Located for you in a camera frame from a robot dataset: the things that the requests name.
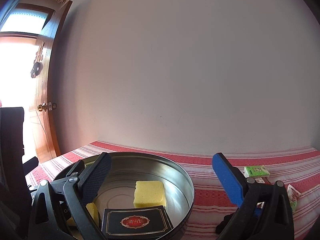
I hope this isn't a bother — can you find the wooden door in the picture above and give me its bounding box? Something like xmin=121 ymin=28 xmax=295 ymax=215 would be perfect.
xmin=29 ymin=1 xmax=72 ymax=163

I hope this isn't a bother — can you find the green Pulada candy packet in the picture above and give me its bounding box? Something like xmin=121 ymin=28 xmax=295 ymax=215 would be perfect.
xmin=287 ymin=184 xmax=301 ymax=213

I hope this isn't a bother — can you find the brass door knob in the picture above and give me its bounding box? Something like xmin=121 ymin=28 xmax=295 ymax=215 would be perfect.
xmin=37 ymin=102 xmax=57 ymax=112

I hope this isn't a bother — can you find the yellow sponge with bite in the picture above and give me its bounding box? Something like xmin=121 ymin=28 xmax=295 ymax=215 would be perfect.
xmin=133 ymin=180 xmax=167 ymax=208

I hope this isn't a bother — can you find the black playing card box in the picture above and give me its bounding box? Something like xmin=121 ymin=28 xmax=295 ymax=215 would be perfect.
xmin=101 ymin=205 xmax=173 ymax=239

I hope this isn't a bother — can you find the green tissue pack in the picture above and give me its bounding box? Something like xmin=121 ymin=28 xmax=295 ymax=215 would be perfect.
xmin=244 ymin=165 xmax=270 ymax=178

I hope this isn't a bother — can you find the red striped tablecloth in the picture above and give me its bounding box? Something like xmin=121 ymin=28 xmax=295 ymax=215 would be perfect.
xmin=25 ymin=141 xmax=319 ymax=239

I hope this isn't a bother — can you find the red snack packet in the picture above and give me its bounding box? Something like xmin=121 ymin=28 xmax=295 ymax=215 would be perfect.
xmin=255 ymin=177 xmax=271 ymax=185

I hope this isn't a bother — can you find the door hanging ornament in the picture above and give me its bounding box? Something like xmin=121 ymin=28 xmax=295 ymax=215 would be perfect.
xmin=30 ymin=42 xmax=44 ymax=79

